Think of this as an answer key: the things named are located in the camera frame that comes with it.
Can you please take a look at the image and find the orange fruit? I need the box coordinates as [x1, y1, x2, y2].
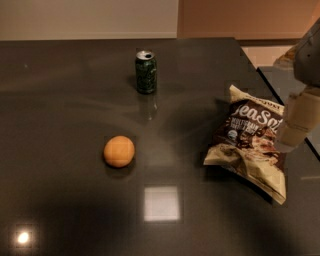
[103, 136, 135, 168]

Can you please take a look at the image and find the brown sea salt chip bag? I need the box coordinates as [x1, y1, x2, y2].
[203, 85, 286, 205]

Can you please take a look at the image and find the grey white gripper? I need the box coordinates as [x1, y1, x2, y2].
[275, 19, 320, 153]

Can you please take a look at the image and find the green soda can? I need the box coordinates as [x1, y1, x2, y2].
[135, 50, 157, 94]

